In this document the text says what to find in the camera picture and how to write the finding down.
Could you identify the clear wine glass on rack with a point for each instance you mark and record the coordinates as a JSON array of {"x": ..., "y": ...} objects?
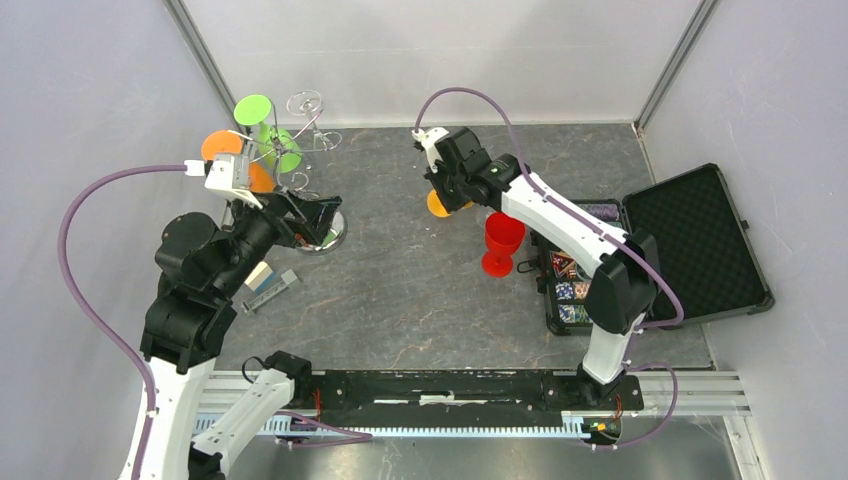
[{"x": 309, "y": 104}]

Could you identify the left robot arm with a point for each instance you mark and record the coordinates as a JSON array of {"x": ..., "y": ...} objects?
[{"x": 203, "y": 265}]

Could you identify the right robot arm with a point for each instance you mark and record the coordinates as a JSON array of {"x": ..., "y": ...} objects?
[{"x": 621, "y": 266}]

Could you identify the green wine glass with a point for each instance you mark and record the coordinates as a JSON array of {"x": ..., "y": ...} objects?
[{"x": 262, "y": 119}]

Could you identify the red wine glass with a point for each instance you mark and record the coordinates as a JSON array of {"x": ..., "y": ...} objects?
[{"x": 503, "y": 235}]

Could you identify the beige and blue toy brick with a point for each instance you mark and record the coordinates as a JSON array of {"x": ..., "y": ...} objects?
[{"x": 260, "y": 278}]

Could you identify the chrome wine glass rack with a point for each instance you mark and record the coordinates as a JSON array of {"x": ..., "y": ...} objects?
[{"x": 299, "y": 180}]

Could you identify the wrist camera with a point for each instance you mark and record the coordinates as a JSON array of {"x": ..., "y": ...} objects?
[
  {"x": 426, "y": 141},
  {"x": 228, "y": 177}
]

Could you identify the black poker chip case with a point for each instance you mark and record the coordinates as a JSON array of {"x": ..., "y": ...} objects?
[{"x": 704, "y": 251}]

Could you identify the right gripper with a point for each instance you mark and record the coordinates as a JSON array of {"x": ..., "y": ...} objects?
[{"x": 451, "y": 204}]

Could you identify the yellow wine glass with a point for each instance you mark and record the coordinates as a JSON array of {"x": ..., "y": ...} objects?
[{"x": 435, "y": 206}]

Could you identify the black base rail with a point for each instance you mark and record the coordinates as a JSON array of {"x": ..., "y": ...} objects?
[{"x": 469, "y": 398}]

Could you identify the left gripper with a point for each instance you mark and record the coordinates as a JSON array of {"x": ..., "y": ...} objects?
[{"x": 297, "y": 228}]

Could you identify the grey toy girder piece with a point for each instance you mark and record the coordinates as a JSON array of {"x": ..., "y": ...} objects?
[{"x": 285, "y": 281}]

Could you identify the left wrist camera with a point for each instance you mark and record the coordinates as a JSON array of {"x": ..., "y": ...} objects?
[{"x": 228, "y": 177}]

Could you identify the orange wine glass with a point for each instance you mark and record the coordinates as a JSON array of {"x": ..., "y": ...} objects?
[{"x": 225, "y": 141}]

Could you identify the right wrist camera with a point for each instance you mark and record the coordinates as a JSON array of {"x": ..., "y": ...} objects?
[{"x": 426, "y": 141}]

